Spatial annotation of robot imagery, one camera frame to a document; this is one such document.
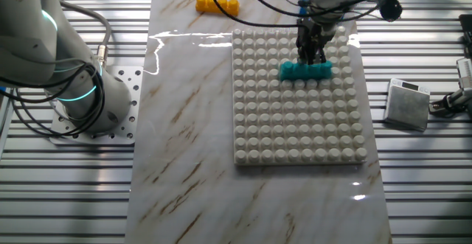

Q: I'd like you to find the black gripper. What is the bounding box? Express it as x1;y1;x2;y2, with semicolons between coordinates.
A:
296;18;336;66

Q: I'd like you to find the teal four-stud block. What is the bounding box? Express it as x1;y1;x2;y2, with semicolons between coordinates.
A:
279;60;333;83

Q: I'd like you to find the white studded baseplate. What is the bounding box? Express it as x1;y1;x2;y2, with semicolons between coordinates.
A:
232;28;369;167

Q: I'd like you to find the orange four-stud block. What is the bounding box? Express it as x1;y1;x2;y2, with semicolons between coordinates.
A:
195;0;240;18

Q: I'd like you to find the silver digital scale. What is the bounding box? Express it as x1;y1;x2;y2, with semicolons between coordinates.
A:
383;77;431;133

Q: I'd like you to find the marble pattern board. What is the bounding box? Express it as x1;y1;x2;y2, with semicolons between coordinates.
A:
124;0;394;244

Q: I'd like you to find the black device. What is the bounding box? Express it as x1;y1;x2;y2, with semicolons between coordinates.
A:
458;13;472;57

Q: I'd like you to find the metal camera mount clamp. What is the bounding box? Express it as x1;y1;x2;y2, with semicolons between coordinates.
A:
429;88;472;119

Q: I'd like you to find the small silver camera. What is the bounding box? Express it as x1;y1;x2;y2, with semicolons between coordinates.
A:
456;57;472;90

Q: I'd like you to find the perforated robot base plate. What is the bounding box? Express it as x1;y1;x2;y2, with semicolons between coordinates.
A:
49;66;144;146

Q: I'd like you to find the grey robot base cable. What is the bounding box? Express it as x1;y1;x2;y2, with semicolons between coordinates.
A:
57;0;113;70

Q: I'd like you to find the black cable bundle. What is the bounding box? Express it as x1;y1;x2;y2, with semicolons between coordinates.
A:
0;57;107;138

